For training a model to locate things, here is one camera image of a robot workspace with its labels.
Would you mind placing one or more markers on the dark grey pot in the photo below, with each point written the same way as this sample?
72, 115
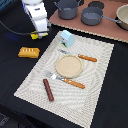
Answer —
67, 9

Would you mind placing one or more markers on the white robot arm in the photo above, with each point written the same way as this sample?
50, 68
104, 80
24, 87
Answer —
36, 11

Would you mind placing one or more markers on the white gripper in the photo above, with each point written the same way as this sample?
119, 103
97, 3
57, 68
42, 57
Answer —
42, 27

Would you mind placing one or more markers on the black round lid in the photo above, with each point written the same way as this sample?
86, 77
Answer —
96, 4

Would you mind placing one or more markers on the knife with orange handle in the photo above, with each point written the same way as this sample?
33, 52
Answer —
79, 55

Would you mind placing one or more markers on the light blue toy cup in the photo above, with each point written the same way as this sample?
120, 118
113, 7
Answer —
67, 38

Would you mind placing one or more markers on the yellow butter box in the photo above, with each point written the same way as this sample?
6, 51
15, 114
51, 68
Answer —
34, 36

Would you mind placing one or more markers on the pink brown mat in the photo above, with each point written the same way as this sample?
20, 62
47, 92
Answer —
108, 27

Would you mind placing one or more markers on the orange toy bread loaf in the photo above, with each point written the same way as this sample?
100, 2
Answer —
29, 52

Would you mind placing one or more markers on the brown toy sausage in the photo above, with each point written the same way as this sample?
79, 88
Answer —
48, 90

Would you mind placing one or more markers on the beige pan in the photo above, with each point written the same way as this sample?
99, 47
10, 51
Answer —
122, 15

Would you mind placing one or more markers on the fork with orange handle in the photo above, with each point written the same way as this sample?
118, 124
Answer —
66, 80

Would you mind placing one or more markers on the beige round plate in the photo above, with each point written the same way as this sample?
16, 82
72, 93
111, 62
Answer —
69, 66

